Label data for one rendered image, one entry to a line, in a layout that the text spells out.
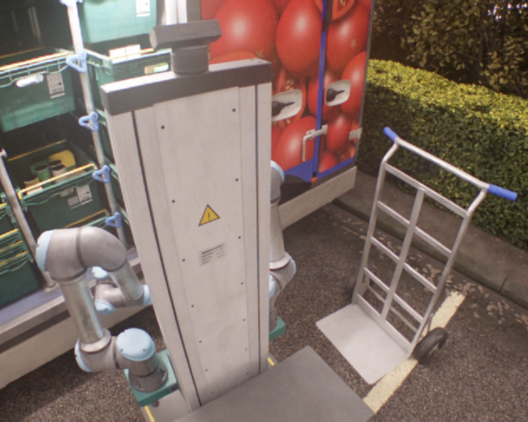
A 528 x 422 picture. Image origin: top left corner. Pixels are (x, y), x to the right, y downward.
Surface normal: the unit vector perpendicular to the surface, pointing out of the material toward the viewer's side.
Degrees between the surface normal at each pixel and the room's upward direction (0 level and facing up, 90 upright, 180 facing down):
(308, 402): 0
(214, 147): 90
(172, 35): 62
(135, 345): 8
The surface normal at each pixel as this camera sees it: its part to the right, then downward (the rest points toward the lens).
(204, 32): 0.50, 0.02
